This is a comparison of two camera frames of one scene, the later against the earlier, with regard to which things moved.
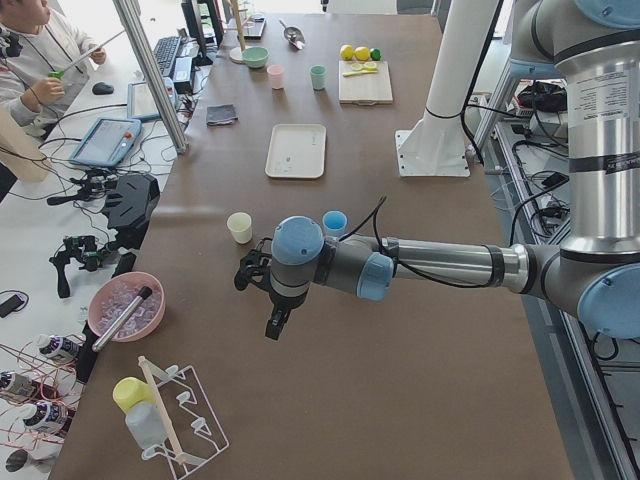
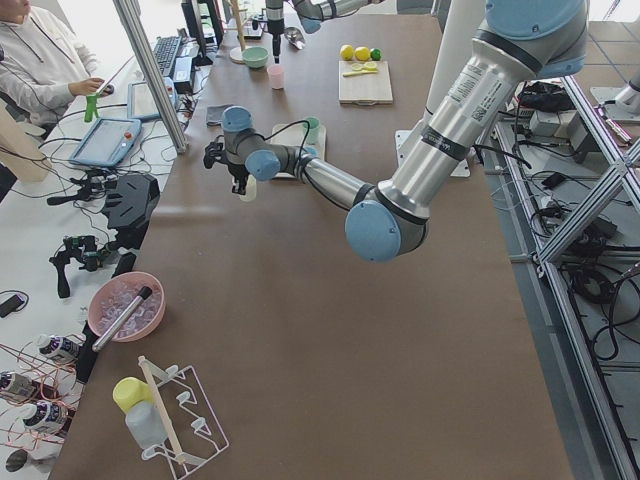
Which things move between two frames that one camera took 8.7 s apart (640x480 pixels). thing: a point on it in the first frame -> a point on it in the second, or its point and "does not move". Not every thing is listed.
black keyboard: x=166 y=51 does not move
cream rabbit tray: x=297 y=151 does not move
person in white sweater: x=42 y=70 does not move
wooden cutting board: x=365 y=89 does not move
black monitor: x=205 y=22 does not move
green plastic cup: x=318 y=77 -> x=313 y=136
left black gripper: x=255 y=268 -> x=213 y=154
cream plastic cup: x=240 y=224 -> x=251 y=189
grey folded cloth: x=220 y=115 does not move
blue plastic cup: x=334 y=223 -> x=312 y=150
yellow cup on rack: x=129 y=390 does not move
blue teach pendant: x=107 y=142 does not move
